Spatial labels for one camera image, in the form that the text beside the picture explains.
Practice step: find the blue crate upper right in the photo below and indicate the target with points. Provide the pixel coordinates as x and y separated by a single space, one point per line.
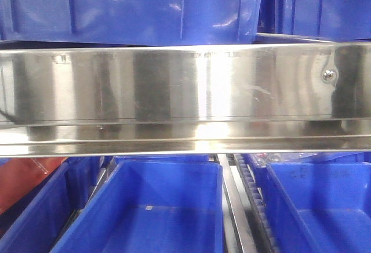
341 20

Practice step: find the red bag in bin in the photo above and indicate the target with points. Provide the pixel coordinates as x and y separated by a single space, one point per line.
23 178

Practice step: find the large blue crate upper middle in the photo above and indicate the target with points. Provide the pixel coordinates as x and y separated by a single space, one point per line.
131 22

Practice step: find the blue bin lower right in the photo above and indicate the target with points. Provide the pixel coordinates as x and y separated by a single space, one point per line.
319 207

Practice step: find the blue bin lower left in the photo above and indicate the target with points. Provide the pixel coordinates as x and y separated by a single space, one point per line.
35 222

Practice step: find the stainless steel shelf front rail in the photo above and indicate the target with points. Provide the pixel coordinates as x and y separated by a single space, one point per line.
81 99

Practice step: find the steel divider rail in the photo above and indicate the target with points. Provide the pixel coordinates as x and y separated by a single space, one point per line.
238 233

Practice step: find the blue bin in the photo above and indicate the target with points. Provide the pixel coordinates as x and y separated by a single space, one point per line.
35 222
319 207
152 206

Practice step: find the chrome screw on rail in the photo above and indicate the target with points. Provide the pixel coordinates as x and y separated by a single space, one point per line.
328 75

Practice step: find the blue bin lower middle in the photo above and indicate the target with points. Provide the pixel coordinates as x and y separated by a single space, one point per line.
152 206

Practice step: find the black roller track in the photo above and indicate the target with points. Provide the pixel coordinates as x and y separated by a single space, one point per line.
261 228

